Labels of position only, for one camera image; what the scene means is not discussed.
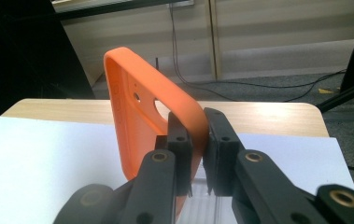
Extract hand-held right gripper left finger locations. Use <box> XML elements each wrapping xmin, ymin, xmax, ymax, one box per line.
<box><xmin>124</xmin><ymin>111</ymin><xmax>194</xmax><ymax>224</ymax></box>

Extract white wall outlet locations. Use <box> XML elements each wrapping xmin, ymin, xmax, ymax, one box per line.
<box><xmin>166</xmin><ymin>0</ymin><xmax>195</xmax><ymax>7</ymax></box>

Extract black floor cable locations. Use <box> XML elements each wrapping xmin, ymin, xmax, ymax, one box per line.
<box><xmin>171</xmin><ymin>3</ymin><xmax>348</xmax><ymax>90</ymax></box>
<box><xmin>168</xmin><ymin>3</ymin><xmax>322</xmax><ymax>104</ymax></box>

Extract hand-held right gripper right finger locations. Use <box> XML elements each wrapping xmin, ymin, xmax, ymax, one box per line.
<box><xmin>203</xmin><ymin>106</ymin><xmax>329</xmax><ymax>224</ymax></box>

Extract orange phone case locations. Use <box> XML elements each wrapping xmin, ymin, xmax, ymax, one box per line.
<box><xmin>103</xmin><ymin>46</ymin><xmax>210</xmax><ymax>219</ymax></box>

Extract white table mat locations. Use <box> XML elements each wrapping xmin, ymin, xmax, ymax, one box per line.
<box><xmin>0</xmin><ymin>115</ymin><xmax>354</xmax><ymax>224</ymax></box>

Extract black metal stand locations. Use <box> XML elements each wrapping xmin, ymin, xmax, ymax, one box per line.
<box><xmin>316</xmin><ymin>77</ymin><xmax>354</xmax><ymax>114</ymax></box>

